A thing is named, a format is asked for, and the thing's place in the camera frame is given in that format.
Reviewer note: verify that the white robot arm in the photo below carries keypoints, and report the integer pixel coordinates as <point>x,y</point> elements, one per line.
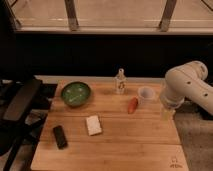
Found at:
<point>187,81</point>

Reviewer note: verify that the clear glass bottle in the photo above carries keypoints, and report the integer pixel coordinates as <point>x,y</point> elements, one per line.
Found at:
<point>120,80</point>

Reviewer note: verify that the green ceramic bowl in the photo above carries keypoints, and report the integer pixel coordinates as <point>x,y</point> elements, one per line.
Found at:
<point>75,94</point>

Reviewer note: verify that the wooden cutting board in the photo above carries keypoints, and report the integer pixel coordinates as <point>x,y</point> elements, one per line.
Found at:
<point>141,141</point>

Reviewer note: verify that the black office chair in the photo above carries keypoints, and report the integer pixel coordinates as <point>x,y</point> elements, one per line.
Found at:
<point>13,127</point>

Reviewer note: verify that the clear plastic cup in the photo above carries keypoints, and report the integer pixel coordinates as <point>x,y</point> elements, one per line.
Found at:
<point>146,94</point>

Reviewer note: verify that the black rectangular block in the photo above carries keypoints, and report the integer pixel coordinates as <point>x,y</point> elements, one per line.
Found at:
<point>60,137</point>

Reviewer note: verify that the white sponge block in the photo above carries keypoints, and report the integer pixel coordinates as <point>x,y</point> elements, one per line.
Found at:
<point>93,125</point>

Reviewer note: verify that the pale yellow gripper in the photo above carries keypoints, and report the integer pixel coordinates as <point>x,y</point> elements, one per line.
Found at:
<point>167,114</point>

